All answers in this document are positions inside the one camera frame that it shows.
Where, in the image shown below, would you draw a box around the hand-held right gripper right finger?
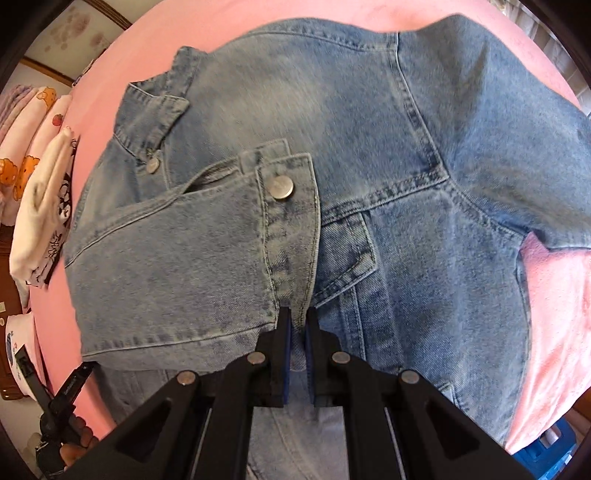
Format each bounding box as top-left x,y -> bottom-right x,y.
304,307 -> 523,480

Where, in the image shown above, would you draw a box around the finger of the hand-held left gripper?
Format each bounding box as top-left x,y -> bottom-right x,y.
15,348 -> 49,407
51,361 -> 98,409

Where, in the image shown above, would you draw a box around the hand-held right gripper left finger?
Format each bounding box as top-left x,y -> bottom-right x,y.
69,307 -> 294,480

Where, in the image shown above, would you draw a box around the blue denim jacket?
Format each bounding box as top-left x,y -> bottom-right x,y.
62,14 -> 591,480

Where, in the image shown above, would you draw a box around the folded cream printed clothes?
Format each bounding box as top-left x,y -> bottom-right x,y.
9,127 -> 81,289

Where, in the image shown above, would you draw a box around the person's left hand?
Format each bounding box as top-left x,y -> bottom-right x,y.
60,415 -> 101,468

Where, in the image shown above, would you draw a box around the white printed fabric item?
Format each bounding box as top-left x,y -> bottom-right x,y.
0,314 -> 47,402

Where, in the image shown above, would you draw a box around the wooden headboard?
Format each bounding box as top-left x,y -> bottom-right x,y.
0,226 -> 31,402

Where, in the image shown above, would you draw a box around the stack of bear-print quilts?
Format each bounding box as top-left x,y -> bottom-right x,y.
0,83 -> 75,227

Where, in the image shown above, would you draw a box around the pink bed blanket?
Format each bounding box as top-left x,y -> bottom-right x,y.
23,0 -> 591,462

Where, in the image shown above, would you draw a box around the blue plastic stool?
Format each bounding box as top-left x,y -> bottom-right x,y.
512,418 -> 578,480

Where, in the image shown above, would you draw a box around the floral wardrobe door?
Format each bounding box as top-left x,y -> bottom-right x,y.
23,0 -> 134,88

